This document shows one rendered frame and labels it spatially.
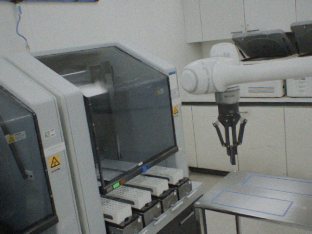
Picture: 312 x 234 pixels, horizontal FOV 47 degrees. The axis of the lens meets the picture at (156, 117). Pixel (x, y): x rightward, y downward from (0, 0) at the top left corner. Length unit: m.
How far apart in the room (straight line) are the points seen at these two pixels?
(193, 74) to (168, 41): 2.91
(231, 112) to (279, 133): 2.42
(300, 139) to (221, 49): 2.50
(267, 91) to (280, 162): 0.72
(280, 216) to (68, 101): 1.00
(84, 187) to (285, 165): 2.58
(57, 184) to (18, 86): 0.41
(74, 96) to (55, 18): 1.48
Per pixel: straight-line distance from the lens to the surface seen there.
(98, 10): 3.23
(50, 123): 1.43
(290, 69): 1.13
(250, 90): 3.71
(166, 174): 2.04
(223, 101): 1.29
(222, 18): 4.07
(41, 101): 1.41
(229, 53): 1.27
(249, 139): 3.84
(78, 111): 1.51
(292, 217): 1.64
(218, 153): 4.05
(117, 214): 1.68
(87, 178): 1.58
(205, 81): 1.11
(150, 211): 1.81
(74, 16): 3.04
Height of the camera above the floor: 1.61
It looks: 12 degrees down
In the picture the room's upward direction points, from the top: 7 degrees counter-clockwise
